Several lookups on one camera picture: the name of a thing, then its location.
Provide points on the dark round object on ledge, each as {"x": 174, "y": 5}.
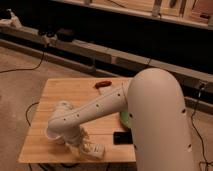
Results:
{"x": 65, "y": 35}

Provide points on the white paper cup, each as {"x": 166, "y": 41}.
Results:
{"x": 54, "y": 137}

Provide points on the white figure on ledge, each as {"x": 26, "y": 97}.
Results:
{"x": 8, "y": 18}

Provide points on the wooden table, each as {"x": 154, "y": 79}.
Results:
{"x": 78, "y": 91}

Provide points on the green bowl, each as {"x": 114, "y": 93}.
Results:
{"x": 124, "y": 118}

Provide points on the black rectangular phone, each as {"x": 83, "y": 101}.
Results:
{"x": 122, "y": 138}

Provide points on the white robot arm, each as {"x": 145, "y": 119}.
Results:
{"x": 155, "y": 103}

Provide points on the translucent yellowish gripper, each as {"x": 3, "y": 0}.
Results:
{"x": 79, "y": 139}

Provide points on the white bottle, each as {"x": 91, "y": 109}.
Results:
{"x": 92, "y": 151}

